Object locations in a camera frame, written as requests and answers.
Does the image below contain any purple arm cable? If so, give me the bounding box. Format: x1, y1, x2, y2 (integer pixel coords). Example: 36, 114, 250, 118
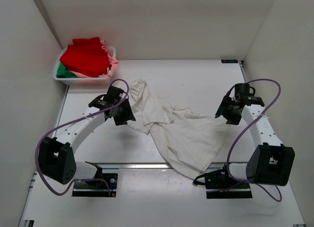
35, 78, 130, 197
226, 78, 283, 203

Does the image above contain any white plastic laundry basket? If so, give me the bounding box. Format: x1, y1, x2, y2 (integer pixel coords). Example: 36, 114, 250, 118
52, 48, 112, 86

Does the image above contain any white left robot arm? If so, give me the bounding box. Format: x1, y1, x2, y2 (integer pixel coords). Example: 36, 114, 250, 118
38, 86, 136, 187

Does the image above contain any white t shirt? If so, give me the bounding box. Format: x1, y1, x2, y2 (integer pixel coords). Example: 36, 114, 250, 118
129, 79, 229, 179

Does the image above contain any pink t shirt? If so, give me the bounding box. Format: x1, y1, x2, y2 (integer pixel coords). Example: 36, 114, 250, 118
71, 40, 119, 78

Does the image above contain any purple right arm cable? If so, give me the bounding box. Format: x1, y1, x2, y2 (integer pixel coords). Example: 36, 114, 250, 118
226, 78, 283, 203

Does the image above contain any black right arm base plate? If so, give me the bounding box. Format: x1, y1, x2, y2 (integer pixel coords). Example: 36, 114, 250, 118
192, 165, 253, 199

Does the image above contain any aluminium table rail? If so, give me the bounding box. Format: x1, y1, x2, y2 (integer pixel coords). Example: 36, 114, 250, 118
44, 89, 226, 170

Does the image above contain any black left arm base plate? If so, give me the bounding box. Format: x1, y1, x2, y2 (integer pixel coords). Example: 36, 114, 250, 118
72, 169, 118, 198

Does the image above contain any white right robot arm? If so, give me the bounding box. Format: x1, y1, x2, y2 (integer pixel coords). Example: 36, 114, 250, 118
215, 83, 295, 188

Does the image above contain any green t shirt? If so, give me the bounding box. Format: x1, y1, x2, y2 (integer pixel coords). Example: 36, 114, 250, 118
56, 63, 77, 78

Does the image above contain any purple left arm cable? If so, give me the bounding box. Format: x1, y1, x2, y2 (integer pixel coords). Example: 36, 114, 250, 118
35, 78, 130, 197

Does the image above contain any red t shirt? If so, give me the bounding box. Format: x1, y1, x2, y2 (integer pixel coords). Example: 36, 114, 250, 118
60, 37, 111, 78

